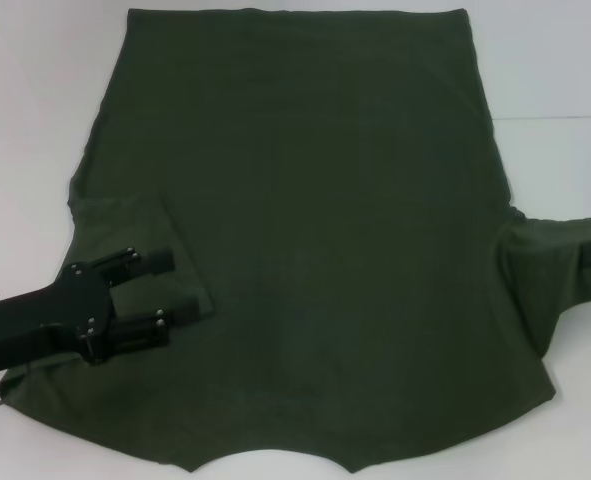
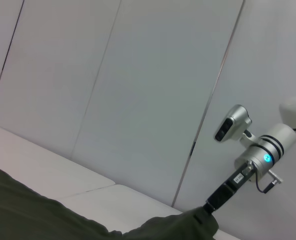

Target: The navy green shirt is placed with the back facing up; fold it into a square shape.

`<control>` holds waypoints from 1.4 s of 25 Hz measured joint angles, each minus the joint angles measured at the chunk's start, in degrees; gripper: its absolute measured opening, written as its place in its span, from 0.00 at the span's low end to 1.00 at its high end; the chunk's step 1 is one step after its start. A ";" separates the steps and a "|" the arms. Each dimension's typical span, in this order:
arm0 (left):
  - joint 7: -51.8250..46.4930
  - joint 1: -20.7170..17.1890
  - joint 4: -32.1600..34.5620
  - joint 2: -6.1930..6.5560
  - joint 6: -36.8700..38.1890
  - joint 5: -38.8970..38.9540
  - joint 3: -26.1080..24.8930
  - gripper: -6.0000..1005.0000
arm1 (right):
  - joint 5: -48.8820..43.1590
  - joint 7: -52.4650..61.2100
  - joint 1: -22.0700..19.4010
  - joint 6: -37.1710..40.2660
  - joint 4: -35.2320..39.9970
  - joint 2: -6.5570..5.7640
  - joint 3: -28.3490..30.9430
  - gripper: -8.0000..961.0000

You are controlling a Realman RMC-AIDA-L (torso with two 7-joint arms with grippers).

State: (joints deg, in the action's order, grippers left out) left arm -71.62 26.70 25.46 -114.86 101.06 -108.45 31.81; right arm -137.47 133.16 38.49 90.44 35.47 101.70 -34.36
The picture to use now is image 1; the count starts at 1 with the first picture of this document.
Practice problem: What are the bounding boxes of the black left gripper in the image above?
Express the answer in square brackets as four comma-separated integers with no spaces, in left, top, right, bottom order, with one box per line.
[0,247,202,376]

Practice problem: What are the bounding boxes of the dark green shirt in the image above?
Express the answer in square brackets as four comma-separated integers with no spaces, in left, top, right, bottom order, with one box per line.
[0,7,591,446]

